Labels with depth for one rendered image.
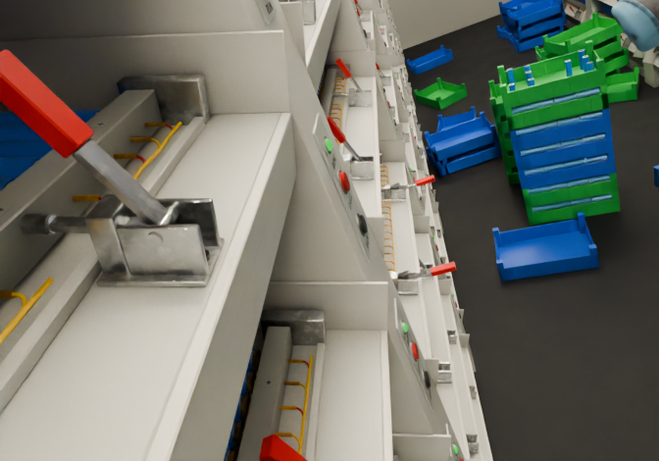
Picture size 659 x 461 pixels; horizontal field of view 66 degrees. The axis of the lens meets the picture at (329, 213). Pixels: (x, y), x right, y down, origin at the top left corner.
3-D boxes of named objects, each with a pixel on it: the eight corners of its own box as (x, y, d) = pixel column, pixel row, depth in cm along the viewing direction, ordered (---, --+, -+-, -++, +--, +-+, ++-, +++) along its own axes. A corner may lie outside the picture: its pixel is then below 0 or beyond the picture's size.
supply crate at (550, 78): (594, 62, 170) (591, 39, 166) (606, 84, 154) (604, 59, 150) (501, 86, 181) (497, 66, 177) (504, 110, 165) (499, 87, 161)
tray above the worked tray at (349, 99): (375, 97, 103) (375, 27, 96) (383, 294, 52) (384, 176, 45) (278, 100, 105) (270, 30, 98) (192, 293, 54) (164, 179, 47)
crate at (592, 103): (596, 84, 173) (594, 62, 170) (609, 108, 157) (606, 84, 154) (506, 107, 185) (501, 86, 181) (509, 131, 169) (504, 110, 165)
